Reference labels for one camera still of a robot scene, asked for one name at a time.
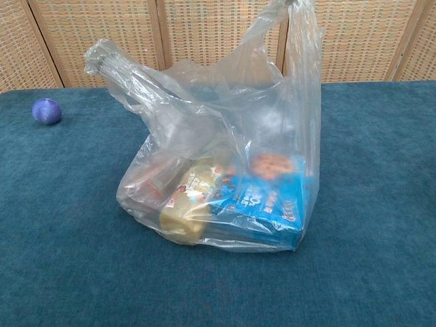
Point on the clear plastic shopping bag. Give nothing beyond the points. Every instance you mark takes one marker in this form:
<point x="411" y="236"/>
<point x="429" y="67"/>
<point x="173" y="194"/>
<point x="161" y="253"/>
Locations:
<point x="293" y="102"/>

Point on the blue cookie box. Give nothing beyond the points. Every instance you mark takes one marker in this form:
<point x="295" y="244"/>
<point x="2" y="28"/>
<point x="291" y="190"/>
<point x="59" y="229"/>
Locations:
<point x="259" y="218"/>

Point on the yellow snack packet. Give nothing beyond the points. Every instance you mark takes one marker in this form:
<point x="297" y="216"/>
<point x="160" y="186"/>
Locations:
<point x="180" y="221"/>

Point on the red white snack packet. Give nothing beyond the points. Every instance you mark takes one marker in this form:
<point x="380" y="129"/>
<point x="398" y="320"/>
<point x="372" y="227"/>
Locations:
<point x="150" y="187"/>

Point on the woven bamboo folding screen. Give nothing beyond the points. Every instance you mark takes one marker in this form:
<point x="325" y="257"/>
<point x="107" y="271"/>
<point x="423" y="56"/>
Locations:
<point x="204" y="34"/>

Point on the teal table cloth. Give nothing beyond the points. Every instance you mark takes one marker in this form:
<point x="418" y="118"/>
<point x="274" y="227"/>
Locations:
<point x="68" y="238"/>

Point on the purple ball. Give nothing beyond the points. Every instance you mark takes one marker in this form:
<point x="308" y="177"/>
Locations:
<point x="46" y="111"/>

